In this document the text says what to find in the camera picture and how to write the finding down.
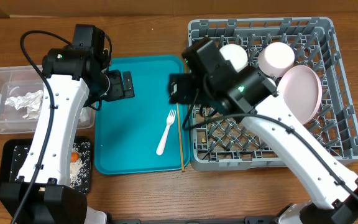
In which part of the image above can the white plastic fork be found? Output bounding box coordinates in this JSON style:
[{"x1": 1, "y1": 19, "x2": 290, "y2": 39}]
[{"x1": 156, "y1": 110, "x2": 176, "y2": 156}]

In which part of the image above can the small white bowl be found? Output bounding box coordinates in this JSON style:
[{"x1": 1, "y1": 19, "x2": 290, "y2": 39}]
[{"x1": 219, "y1": 44, "x2": 248, "y2": 72}]

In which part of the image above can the orange carrot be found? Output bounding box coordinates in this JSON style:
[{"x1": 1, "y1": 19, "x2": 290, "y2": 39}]
[{"x1": 70, "y1": 152, "x2": 80, "y2": 162}]

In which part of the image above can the white paper ball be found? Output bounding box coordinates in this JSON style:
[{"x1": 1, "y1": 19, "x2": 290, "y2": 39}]
[{"x1": 5, "y1": 90, "x2": 44, "y2": 119}]

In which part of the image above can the pink bowl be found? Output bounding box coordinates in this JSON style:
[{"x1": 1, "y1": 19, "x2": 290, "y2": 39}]
[{"x1": 258, "y1": 42, "x2": 295, "y2": 78}]

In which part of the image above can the pink plate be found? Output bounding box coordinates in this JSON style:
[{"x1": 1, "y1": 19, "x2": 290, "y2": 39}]
[{"x1": 278, "y1": 65, "x2": 323, "y2": 124}]

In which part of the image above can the white cup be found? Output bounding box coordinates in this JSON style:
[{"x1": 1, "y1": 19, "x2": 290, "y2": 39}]
[{"x1": 267, "y1": 77, "x2": 277, "y2": 88}]

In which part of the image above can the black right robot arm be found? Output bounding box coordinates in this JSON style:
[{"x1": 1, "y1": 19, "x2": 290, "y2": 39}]
[{"x1": 167, "y1": 37, "x2": 358, "y2": 223}]

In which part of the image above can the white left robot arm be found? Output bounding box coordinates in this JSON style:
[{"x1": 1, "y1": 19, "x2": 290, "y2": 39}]
[{"x1": 0, "y1": 24, "x2": 135, "y2": 223}]

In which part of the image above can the wooden chopstick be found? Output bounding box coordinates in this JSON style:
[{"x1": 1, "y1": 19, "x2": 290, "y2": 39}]
[{"x1": 176, "y1": 103, "x2": 185, "y2": 172}]

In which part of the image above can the teal plastic tray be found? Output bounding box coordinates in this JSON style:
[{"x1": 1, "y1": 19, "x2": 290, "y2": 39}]
[{"x1": 94, "y1": 55, "x2": 191, "y2": 175}]

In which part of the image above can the clear plastic bin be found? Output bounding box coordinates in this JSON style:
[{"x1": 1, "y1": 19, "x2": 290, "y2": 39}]
[{"x1": 0, "y1": 65, "x2": 44, "y2": 134}]

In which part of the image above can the black tray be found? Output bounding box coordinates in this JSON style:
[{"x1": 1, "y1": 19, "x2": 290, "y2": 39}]
[{"x1": 0, "y1": 136, "x2": 94, "y2": 194}]

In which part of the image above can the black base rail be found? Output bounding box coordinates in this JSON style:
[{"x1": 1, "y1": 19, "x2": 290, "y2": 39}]
[{"x1": 107, "y1": 213, "x2": 278, "y2": 224}]

